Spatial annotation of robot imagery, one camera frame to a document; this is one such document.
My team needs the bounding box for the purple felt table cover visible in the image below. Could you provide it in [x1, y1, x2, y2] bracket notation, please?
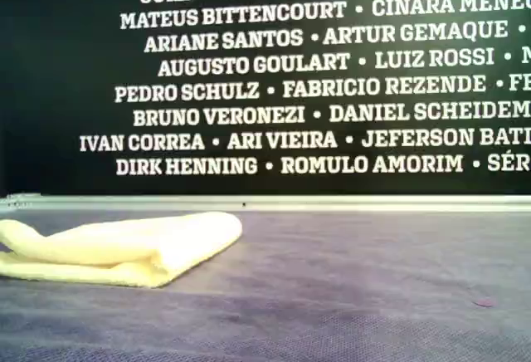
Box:
[0, 208, 531, 362]

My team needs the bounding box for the aluminium table frame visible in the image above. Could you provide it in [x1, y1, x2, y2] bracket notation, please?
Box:
[0, 193, 531, 213]

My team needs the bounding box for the yellow microfibre cloth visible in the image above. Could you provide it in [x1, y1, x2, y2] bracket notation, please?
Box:
[0, 211, 244, 289]

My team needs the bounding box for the black banner with white names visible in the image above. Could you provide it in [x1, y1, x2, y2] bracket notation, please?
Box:
[0, 0, 531, 197]

